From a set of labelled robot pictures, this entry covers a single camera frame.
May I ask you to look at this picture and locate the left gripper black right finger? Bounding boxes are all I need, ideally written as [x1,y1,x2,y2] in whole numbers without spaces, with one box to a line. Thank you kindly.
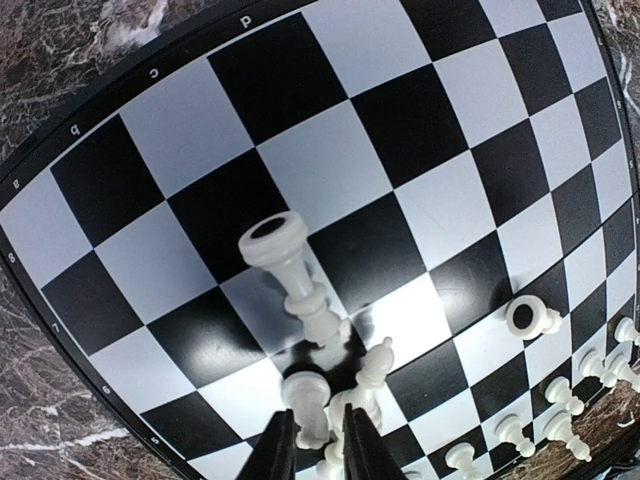
[343,404,403,480]

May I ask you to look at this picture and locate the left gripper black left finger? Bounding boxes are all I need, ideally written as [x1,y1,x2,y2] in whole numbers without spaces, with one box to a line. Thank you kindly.
[242,409,296,480]

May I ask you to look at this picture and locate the white chess queen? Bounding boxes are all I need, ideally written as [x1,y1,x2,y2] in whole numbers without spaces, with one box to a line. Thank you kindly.
[316,390,352,480]

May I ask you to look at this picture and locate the white chess king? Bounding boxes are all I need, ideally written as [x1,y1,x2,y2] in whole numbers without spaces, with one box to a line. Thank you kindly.
[238,210,343,347]

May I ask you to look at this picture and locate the black and white chessboard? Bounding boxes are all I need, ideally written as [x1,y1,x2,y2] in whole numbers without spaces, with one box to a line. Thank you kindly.
[1,1,639,479]

